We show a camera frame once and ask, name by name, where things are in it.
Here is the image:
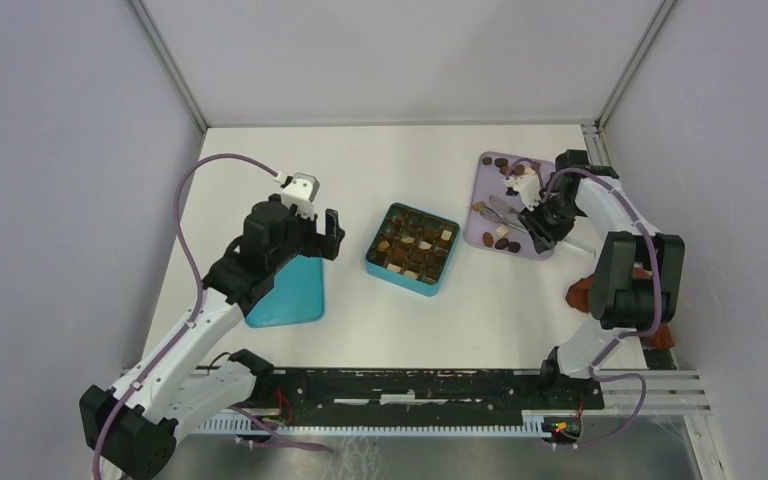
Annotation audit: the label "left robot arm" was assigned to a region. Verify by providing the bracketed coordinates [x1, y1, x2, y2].
[79, 194, 345, 479]

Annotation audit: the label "metal tongs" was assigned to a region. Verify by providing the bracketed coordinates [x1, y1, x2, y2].
[476, 194, 597, 256]

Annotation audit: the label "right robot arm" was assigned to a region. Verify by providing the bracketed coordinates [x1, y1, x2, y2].
[517, 150, 685, 408]

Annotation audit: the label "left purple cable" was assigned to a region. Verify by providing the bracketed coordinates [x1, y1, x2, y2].
[92, 152, 329, 480]

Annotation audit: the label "teal chocolate tin box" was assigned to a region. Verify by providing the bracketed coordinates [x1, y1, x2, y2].
[364, 202, 461, 297]

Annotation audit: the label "purple cable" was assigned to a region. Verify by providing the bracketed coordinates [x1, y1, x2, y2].
[506, 157, 665, 452]
[92, 152, 329, 480]

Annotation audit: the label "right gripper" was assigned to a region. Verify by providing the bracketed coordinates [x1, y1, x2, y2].
[517, 194, 582, 254]

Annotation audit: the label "white cable duct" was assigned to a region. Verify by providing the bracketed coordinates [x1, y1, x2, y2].
[191, 412, 550, 439]

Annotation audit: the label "brown cloth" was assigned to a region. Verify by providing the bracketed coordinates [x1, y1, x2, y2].
[565, 266, 682, 351]

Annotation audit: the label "lilac plastic tray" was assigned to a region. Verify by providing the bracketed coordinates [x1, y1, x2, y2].
[464, 151, 555, 260]

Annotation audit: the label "teal tin lid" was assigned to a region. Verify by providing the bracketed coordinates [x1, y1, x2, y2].
[244, 256, 325, 328]

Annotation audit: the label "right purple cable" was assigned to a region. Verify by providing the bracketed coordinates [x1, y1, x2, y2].
[506, 157, 665, 452]

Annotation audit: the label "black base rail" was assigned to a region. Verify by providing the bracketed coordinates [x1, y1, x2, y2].
[239, 368, 605, 427]

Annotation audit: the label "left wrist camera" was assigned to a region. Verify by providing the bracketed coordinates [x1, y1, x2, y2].
[279, 172, 320, 220]

